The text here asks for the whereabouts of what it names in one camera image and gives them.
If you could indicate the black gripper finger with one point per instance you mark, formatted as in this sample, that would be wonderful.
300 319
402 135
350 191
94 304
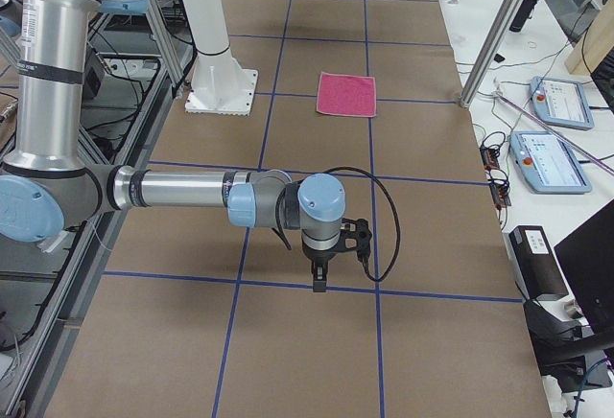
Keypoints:
322 282
316 280

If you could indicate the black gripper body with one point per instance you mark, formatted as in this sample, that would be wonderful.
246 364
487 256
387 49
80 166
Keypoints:
319 257

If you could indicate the pink and grey towel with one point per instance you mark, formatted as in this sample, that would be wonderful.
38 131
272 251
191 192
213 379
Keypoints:
346 95

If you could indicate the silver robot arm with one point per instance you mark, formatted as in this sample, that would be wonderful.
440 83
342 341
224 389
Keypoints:
45 187

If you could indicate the orange electronics board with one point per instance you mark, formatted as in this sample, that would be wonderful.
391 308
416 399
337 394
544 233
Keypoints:
497 178

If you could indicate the black box with white label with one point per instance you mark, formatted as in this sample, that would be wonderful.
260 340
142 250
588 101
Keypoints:
536 263

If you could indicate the near blue teach pendant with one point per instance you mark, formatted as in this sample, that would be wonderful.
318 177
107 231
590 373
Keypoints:
548 164

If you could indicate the blue teach pendant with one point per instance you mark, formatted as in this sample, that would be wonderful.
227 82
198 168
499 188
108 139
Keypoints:
561 103
548 164

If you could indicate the black monitor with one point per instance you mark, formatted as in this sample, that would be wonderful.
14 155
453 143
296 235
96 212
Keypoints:
586 259

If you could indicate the far blue teach pendant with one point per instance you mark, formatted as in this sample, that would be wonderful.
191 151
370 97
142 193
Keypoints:
561 103

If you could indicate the wooden board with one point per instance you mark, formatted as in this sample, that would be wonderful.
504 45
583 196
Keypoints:
595 44

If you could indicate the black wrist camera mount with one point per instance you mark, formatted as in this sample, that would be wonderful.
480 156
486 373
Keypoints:
355 236

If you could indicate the white pedestal column with base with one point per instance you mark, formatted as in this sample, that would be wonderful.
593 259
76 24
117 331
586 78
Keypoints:
219 84

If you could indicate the aluminium frame post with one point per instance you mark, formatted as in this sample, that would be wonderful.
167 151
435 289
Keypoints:
493 40

